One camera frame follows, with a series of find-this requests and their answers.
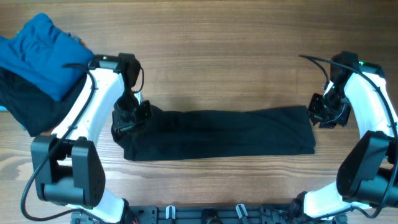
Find black polo shirt white logo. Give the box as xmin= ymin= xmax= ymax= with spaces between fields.
xmin=111 ymin=106 xmax=316 ymax=161

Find blue folded shirt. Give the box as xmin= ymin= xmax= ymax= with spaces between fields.
xmin=1 ymin=13 xmax=94 ymax=101

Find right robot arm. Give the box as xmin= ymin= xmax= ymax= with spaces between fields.
xmin=287 ymin=60 xmax=397 ymax=223

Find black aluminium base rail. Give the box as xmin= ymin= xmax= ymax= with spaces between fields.
xmin=70 ymin=203 xmax=348 ymax=224

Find black folded garment under blue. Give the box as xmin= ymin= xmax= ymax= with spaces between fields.
xmin=1 ymin=68 xmax=86 ymax=137

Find left white rail clip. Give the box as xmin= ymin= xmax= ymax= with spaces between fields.
xmin=165 ymin=205 xmax=176 ymax=220

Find white rail clip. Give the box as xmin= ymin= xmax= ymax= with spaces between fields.
xmin=236 ymin=203 xmax=249 ymax=224
xmin=165 ymin=205 xmax=176 ymax=220

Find right white rail clip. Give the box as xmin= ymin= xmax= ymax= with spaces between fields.
xmin=236 ymin=203 xmax=249 ymax=224

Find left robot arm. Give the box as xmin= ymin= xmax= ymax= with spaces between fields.
xmin=21 ymin=53 xmax=152 ymax=223

